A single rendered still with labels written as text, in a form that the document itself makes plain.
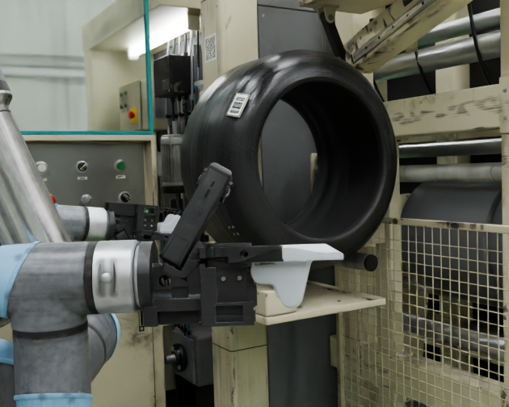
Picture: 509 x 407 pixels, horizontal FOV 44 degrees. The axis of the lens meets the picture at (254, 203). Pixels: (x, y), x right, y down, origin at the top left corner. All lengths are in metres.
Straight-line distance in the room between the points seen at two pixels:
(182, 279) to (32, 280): 0.15
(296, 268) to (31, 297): 0.26
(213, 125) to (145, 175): 0.62
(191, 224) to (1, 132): 0.28
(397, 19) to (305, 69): 0.40
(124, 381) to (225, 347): 0.34
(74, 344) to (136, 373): 1.41
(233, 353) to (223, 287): 1.29
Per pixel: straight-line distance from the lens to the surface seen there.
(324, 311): 1.60
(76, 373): 0.69
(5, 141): 0.81
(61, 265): 0.65
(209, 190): 0.65
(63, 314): 0.67
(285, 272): 0.60
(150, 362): 2.09
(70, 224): 1.38
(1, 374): 0.86
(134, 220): 1.44
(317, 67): 1.59
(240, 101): 1.47
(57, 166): 1.98
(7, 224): 0.80
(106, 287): 0.65
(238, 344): 1.92
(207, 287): 0.63
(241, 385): 1.96
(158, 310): 0.65
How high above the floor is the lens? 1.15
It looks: 3 degrees down
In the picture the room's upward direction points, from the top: 2 degrees counter-clockwise
